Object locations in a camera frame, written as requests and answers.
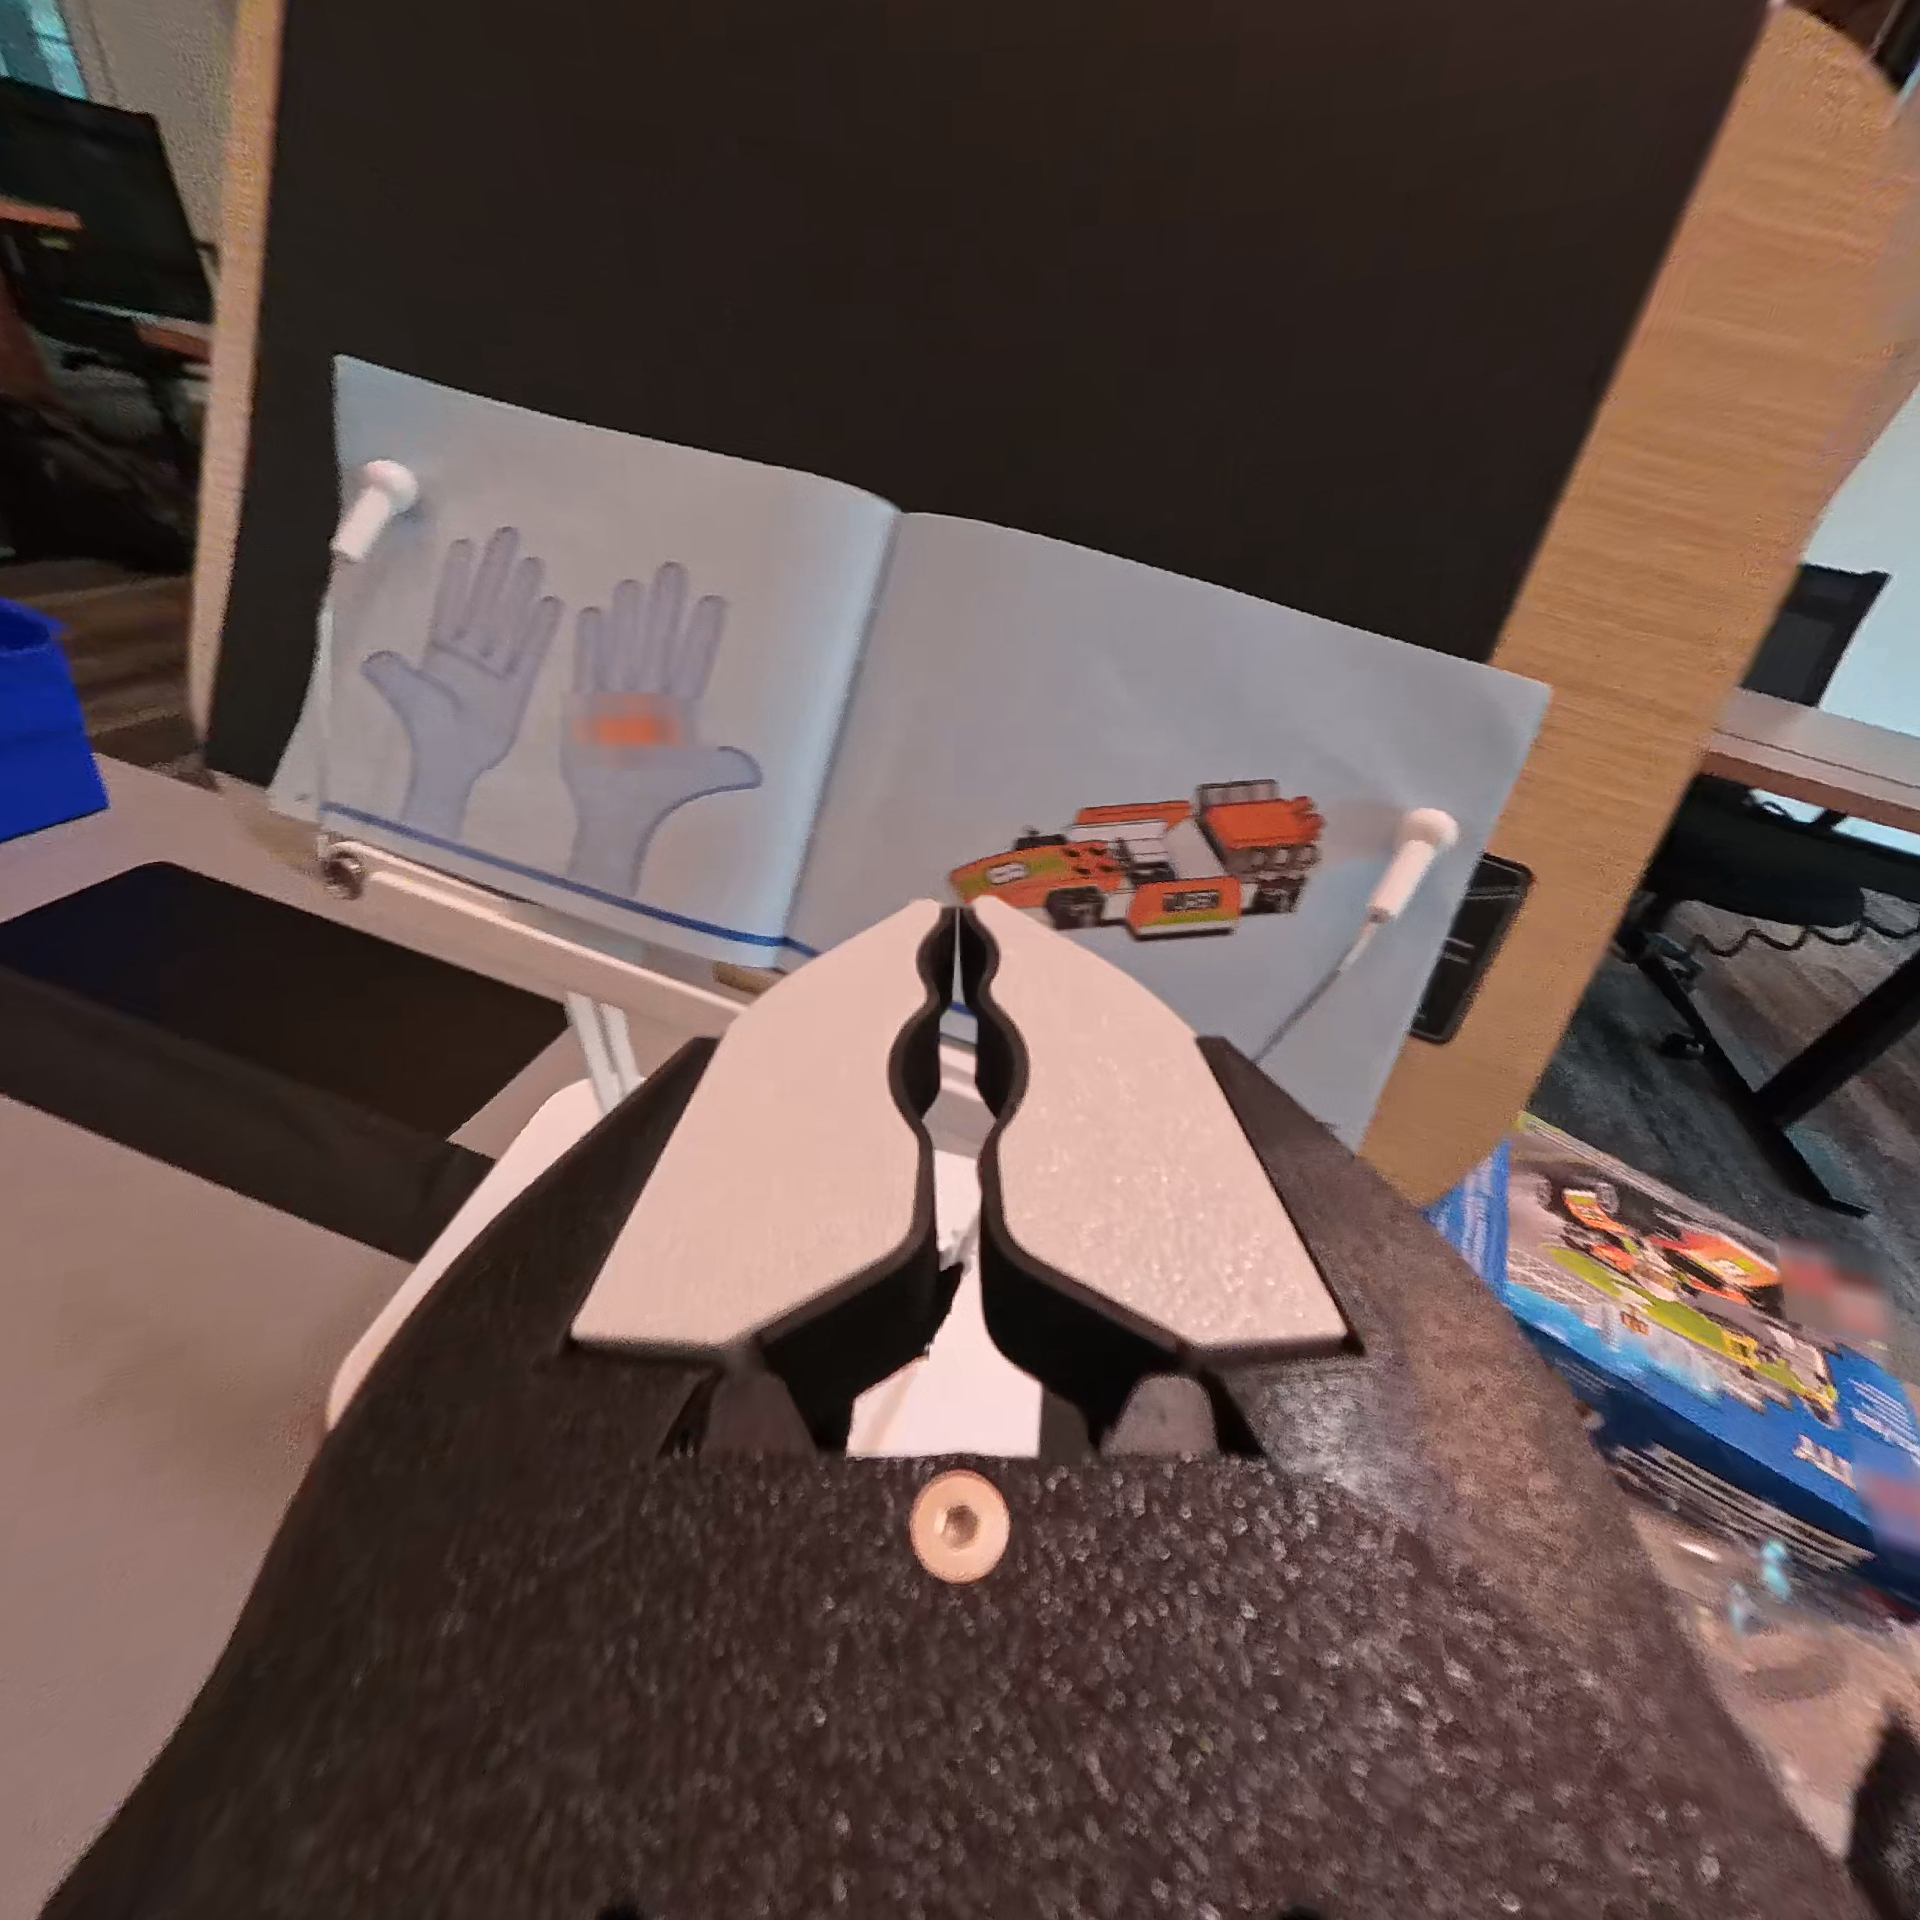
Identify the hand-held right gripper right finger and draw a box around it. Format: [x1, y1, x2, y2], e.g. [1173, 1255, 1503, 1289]
[960, 895, 1354, 1413]

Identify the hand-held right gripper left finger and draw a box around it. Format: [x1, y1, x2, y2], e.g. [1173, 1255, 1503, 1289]
[564, 895, 956, 1403]

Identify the white book stand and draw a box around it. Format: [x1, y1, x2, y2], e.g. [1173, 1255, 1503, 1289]
[315, 459, 1465, 1455]

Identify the instruction booklet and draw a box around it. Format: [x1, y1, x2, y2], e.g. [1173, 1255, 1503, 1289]
[266, 353, 1556, 1157]

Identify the blue cardboard box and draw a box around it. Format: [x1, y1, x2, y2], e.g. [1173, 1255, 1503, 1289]
[1429, 1117, 1920, 1607]

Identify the blue storage bin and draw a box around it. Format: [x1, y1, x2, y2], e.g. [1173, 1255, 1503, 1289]
[0, 600, 109, 848]

